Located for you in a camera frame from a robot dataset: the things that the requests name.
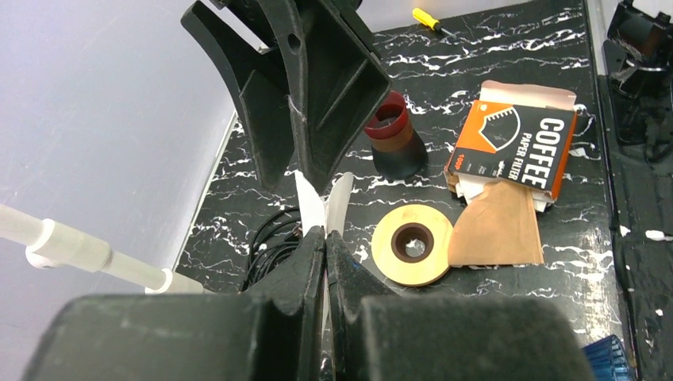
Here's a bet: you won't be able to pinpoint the yellow wooden dripper ring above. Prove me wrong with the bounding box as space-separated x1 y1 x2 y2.
370 203 454 288

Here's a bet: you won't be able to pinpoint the orange coffee filter box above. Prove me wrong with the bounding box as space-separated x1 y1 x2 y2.
445 99 579 203

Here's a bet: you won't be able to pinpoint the white paper coffee filter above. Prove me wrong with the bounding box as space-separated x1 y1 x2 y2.
294 171 354 236

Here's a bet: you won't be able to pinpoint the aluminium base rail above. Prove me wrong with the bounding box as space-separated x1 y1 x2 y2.
598 1 672 380

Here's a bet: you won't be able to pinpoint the black red dripper cup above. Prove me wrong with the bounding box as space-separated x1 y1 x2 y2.
364 90 428 181

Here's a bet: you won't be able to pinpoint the brown paper coffee filters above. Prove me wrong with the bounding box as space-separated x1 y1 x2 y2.
444 79 579 214

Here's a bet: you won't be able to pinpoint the coiled black cables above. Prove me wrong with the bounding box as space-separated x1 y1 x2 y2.
240 206 303 293

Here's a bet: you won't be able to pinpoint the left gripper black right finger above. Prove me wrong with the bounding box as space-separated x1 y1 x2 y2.
325 232 594 380

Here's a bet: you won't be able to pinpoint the yellow handled screwdriver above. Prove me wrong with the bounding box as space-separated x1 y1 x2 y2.
412 8 456 38

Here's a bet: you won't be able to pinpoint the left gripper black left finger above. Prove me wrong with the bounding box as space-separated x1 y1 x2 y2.
24 226 325 380

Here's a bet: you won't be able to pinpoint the loose brown paper filter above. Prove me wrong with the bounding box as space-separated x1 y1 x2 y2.
448 181 544 267

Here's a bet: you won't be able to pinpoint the white pvc pipe frame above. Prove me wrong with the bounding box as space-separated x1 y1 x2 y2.
1 205 208 294

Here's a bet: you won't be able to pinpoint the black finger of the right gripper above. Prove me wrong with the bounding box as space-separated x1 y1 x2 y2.
181 1 294 191
260 1 391 192

